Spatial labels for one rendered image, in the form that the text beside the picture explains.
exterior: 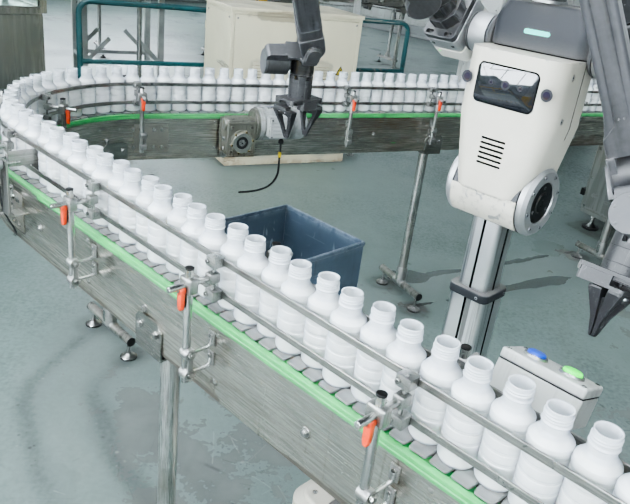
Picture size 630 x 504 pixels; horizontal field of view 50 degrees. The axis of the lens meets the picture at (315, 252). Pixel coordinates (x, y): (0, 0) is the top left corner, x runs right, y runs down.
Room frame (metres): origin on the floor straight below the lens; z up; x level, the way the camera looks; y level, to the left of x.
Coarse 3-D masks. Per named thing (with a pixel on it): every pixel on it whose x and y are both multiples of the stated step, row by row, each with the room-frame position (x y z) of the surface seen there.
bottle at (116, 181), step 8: (120, 160) 1.45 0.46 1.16; (120, 168) 1.41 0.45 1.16; (112, 176) 1.42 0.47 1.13; (120, 176) 1.42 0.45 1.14; (112, 184) 1.41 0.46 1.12; (120, 184) 1.41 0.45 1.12; (112, 200) 1.41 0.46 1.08; (112, 208) 1.41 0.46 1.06; (112, 216) 1.41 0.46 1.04; (112, 232) 1.41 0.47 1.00
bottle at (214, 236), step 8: (208, 216) 1.19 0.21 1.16; (216, 216) 1.20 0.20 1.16; (224, 216) 1.19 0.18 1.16; (208, 224) 1.17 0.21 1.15; (216, 224) 1.17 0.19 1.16; (224, 224) 1.18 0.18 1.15; (208, 232) 1.17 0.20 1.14; (216, 232) 1.17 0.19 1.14; (224, 232) 1.19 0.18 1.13; (200, 240) 1.17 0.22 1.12; (208, 240) 1.16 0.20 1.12; (216, 240) 1.17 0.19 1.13; (224, 240) 1.17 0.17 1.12; (208, 248) 1.16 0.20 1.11; (216, 248) 1.16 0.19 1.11; (200, 256) 1.17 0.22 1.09; (200, 264) 1.17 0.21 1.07; (200, 272) 1.17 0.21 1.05; (200, 288) 1.16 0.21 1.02
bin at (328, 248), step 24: (240, 216) 1.74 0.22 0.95; (264, 216) 1.81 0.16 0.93; (288, 216) 1.86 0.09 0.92; (312, 216) 1.80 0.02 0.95; (288, 240) 1.85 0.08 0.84; (312, 240) 1.79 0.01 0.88; (336, 240) 1.73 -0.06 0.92; (360, 240) 1.67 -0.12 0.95; (312, 264) 1.52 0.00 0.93; (336, 264) 1.59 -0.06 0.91; (360, 264) 1.66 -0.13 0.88
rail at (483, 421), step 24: (72, 168) 1.50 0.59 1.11; (144, 216) 1.29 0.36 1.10; (144, 240) 1.30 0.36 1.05; (192, 240) 1.18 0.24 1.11; (264, 288) 1.04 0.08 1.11; (312, 312) 0.96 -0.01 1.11; (288, 336) 0.99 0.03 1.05; (384, 360) 0.85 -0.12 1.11; (360, 384) 0.88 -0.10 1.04; (456, 408) 0.76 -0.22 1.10; (432, 432) 0.78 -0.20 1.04; (504, 432) 0.71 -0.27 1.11; (504, 480) 0.70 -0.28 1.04; (576, 480) 0.65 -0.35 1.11
